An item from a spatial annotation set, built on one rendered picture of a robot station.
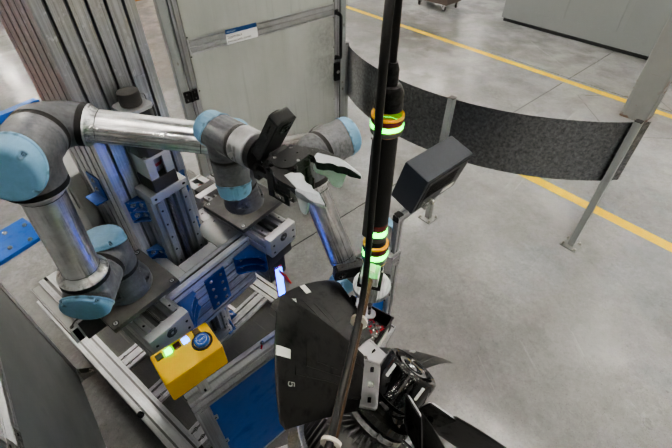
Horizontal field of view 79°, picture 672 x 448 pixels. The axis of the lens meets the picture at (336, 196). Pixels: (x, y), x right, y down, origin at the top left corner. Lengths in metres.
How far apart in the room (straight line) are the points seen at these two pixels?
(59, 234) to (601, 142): 2.53
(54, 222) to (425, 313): 2.00
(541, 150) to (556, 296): 0.90
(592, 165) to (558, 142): 0.28
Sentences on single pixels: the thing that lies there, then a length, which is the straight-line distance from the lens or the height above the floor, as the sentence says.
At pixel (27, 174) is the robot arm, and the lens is 0.93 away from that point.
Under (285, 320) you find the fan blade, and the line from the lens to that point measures 0.76.
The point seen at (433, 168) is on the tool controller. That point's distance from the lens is 1.44.
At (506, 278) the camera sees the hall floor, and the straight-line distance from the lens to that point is 2.84.
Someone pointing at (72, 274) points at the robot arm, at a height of 1.32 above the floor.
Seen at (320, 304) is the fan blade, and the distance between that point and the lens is 1.07.
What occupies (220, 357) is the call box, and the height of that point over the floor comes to 1.03.
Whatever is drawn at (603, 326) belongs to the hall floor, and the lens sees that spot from 2.87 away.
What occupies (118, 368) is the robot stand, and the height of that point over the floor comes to 0.23.
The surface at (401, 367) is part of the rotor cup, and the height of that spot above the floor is 1.27.
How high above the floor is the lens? 2.08
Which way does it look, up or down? 41 degrees down
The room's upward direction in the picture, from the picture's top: straight up
